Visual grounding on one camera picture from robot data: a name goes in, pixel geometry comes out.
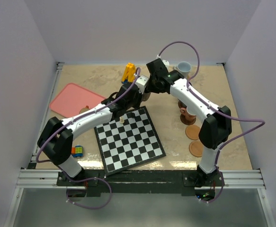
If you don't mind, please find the light blue cup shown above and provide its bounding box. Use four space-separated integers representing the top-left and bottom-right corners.
173 61 192 78

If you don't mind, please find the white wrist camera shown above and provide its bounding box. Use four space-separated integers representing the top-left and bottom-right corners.
135 75 149 94
156 55 170 68

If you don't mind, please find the black white chessboard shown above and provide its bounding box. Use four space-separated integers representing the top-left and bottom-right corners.
94 106 166 175

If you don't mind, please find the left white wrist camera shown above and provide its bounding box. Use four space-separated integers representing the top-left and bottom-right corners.
135 75 149 94

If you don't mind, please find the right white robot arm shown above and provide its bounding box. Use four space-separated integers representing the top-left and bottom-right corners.
146 59 232 187

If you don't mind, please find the black chess piece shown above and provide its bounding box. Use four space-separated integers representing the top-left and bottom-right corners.
129 112 135 118

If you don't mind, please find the orange cup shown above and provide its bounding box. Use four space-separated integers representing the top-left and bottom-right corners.
79 106 89 114

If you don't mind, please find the dark brown cup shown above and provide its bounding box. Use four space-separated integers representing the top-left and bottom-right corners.
142 93 151 102

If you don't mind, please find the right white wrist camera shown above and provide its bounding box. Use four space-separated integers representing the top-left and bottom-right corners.
156 55 170 68

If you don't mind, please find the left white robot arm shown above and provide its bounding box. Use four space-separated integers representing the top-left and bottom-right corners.
36 82 147 185

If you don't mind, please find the aluminium rail frame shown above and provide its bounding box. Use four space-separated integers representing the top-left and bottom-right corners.
17 169 265 189

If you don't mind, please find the pink patterned cup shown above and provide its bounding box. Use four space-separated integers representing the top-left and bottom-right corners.
180 107 196 120

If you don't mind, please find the yellow blue block structure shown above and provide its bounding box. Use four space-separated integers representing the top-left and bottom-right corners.
121 62 136 84

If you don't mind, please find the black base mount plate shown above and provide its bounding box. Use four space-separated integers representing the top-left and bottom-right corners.
57 170 224 201

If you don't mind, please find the pink plastic tray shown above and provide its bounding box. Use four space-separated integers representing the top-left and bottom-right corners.
49 83 105 118

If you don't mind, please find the orange blue toy car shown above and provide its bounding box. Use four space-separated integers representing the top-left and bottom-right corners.
71 145 84 157

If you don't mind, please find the dark wooden coaster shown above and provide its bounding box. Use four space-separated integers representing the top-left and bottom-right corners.
178 100 186 108
180 115 196 125

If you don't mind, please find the light wooden coaster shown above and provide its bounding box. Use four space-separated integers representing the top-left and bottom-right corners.
189 140 204 157
185 125 200 140

